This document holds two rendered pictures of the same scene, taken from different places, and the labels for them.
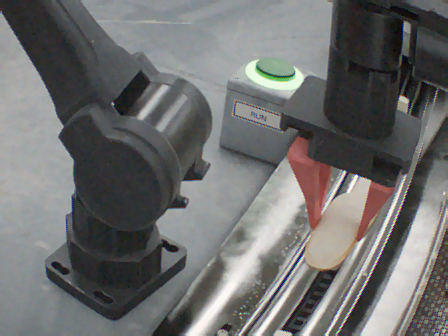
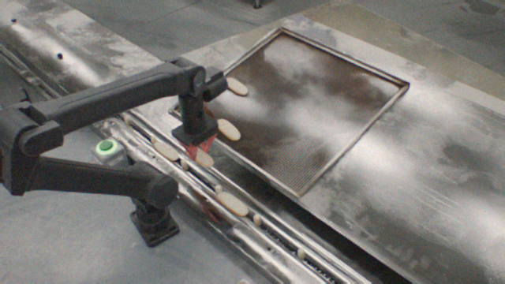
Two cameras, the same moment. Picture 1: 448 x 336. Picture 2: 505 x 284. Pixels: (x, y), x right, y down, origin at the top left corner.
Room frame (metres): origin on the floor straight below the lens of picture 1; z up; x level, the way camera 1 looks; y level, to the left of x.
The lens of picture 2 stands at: (0.06, 0.60, 1.73)
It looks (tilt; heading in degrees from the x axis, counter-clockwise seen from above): 42 degrees down; 297
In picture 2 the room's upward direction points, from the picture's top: 1 degrees counter-clockwise
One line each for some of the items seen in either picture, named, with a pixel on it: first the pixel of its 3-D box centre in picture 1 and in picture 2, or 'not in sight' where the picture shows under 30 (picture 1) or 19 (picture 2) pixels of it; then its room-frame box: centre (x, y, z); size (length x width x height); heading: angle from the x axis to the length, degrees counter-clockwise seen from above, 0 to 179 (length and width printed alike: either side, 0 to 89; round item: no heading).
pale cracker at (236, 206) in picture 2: not in sight; (232, 203); (0.46, -0.04, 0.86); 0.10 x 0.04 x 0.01; 162
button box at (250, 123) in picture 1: (270, 122); (112, 161); (0.85, -0.04, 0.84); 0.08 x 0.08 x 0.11; 72
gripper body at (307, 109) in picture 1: (363, 94); (193, 121); (0.58, -0.09, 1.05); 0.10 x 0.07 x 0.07; 72
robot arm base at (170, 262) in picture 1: (110, 235); (151, 214); (0.62, 0.08, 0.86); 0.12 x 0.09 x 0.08; 152
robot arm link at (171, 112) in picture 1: (140, 159); (151, 187); (0.62, 0.06, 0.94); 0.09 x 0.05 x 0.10; 77
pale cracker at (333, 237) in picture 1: (339, 227); (199, 155); (0.58, -0.09, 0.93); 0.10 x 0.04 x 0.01; 162
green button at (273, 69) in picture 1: (275, 73); (106, 147); (0.85, -0.04, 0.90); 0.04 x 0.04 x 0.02
